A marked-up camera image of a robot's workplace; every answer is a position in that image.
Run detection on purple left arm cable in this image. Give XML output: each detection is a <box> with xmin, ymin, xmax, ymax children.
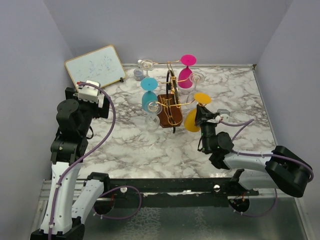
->
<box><xmin>47</xmin><ymin>81</ymin><xmax>143</xmax><ymax>240</ymax></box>

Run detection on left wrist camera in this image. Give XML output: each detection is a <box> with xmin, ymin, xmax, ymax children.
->
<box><xmin>76</xmin><ymin>81</ymin><xmax>104</xmax><ymax>103</ymax></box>

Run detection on short clear glass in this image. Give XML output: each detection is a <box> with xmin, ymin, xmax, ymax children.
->
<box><xmin>145</xmin><ymin>101</ymin><xmax>163</xmax><ymax>132</ymax></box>

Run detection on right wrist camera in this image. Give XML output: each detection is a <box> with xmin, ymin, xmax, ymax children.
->
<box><xmin>213</xmin><ymin>108</ymin><xmax>230</xmax><ymax>124</ymax></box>

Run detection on small jar of paper clips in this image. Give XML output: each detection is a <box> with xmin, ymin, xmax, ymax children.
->
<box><xmin>133</xmin><ymin>68</ymin><xmax>145</xmax><ymax>82</ymax></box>

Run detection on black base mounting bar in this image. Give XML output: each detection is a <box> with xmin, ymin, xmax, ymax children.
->
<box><xmin>86</xmin><ymin>169</ymin><xmax>260</xmax><ymax>208</ymax></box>

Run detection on pink plastic wine glass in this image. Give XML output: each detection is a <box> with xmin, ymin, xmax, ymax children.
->
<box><xmin>178</xmin><ymin>54</ymin><xmax>197</xmax><ymax>89</ymax></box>

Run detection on small framed whiteboard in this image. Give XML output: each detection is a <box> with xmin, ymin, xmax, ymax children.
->
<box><xmin>64</xmin><ymin>45</ymin><xmax>127</xmax><ymax>88</ymax></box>

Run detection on blue plastic wine glass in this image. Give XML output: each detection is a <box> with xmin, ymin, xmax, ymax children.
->
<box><xmin>140</xmin><ymin>77</ymin><xmax>158</xmax><ymax>112</ymax></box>

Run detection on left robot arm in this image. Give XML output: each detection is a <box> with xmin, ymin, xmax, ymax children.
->
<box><xmin>30</xmin><ymin>96</ymin><xmax>111</xmax><ymax>240</ymax></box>

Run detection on gold and black glass rack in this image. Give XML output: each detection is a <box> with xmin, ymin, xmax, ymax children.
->
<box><xmin>157</xmin><ymin>59</ymin><xmax>194</xmax><ymax>133</ymax></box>

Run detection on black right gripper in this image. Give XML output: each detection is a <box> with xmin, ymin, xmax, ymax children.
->
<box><xmin>195</xmin><ymin>104</ymin><xmax>219</xmax><ymax>152</ymax></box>

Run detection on clear champagne flute glass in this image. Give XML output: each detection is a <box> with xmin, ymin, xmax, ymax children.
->
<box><xmin>137</xmin><ymin>59</ymin><xmax>155</xmax><ymax>78</ymax></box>

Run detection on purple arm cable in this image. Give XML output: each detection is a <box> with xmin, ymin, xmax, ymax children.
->
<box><xmin>221</xmin><ymin>118</ymin><xmax>315</xmax><ymax>218</ymax></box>
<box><xmin>47</xmin><ymin>81</ymin><xmax>143</xmax><ymax>240</ymax></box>

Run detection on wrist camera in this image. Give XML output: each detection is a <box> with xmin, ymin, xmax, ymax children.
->
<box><xmin>213</xmin><ymin>108</ymin><xmax>230</xmax><ymax>124</ymax></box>
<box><xmin>76</xmin><ymin>81</ymin><xmax>104</xmax><ymax>103</ymax></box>

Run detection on orange plastic wine glass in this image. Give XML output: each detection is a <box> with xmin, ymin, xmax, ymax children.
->
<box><xmin>184</xmin><ymin>92</ymin><xmax>212</xmax><ymax>133</ymax></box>

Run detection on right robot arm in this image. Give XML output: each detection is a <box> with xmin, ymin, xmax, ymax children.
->
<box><xmin>194</xmin><ymin>104</ymin><xmax>314</xmax><ymax>198</ymax></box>

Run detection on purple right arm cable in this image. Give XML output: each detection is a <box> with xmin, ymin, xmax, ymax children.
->
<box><xmin>221</xmin><ymin>118</ymin><xmax>315</xmax><ymax>218</ymax></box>

